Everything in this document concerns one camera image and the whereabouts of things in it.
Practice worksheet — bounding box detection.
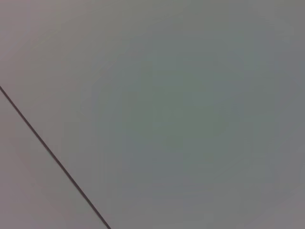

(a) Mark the dark wall panel seam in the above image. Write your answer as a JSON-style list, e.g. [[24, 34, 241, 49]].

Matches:
[[0, 84, 112, 229]]

